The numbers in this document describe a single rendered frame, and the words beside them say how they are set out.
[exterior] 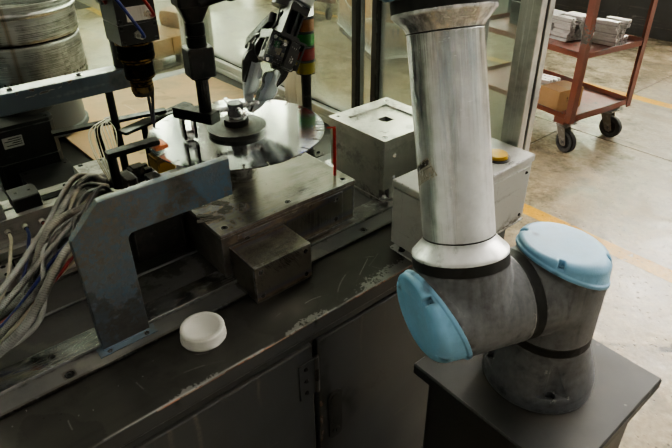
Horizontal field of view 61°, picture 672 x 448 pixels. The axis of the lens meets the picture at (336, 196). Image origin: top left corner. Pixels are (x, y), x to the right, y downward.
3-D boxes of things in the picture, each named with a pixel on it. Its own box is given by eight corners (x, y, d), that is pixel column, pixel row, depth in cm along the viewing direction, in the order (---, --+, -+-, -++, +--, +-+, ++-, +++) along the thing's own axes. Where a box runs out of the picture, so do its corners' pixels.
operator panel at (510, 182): (480, 199, 124) (489, 136, 116) (523, 219, 116) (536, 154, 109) (389, 247, 108) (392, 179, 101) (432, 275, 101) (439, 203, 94)
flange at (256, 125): (226, 115, 114) (225, 103, 112) (276, 122, 110) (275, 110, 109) (195, 136, 105) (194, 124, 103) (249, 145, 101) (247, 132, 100)
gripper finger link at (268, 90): (257, 115, 104) (275, 67, 103) (247, 110, 109) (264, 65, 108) (272, 120, 105) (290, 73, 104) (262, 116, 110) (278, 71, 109)
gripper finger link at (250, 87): (242, 109, 102) (260, 60, 101) (233, 105, 107) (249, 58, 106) (258, 115, 104) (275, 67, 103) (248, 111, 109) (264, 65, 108)
